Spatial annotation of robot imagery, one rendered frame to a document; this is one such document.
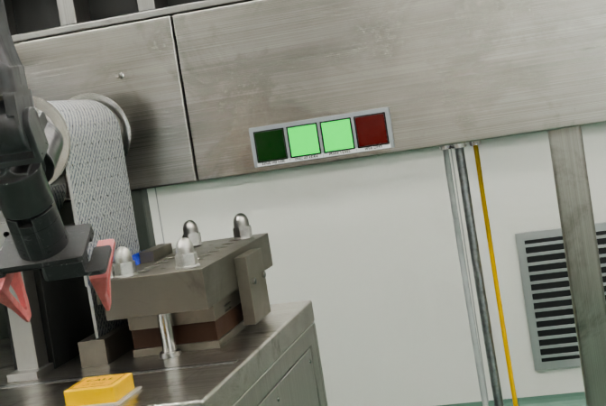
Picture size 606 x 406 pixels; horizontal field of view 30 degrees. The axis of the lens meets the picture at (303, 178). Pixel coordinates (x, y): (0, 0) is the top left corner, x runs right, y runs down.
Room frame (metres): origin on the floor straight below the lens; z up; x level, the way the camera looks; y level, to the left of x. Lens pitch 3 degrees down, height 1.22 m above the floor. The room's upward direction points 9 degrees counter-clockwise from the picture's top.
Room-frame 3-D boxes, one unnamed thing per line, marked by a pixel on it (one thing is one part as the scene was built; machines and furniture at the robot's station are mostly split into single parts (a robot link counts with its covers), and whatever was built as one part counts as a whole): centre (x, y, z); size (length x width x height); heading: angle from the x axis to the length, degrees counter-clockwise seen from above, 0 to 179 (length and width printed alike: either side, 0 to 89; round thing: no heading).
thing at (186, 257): (1.68, 0.19, 1.05); 0.04 x 0.04 x 0.04
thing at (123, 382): (1.47, 0.31, 0.91); 0.07 x 0.07 x 0.02; 77
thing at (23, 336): (1.70, 0.45, 1.05); 0.06 x 0.05 x 0.31; 167
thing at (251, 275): (1.84, 0.11, 0.96); 0.10 x 0.03 x 0.11; 167
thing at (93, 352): (1.84, 0.32, 0.92); 0.28 x 0.04 x 0.04; 167
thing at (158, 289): (1.85, 0.20, 1.00); 0.40 x 0.16 x 0.06; 167
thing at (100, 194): (1.83, 0.33, 1.11); 0.23 x 0.01 x 0.18; 167
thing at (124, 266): (1.69, 0.29, 1.05); 0.04 x 0.04 x 0.04
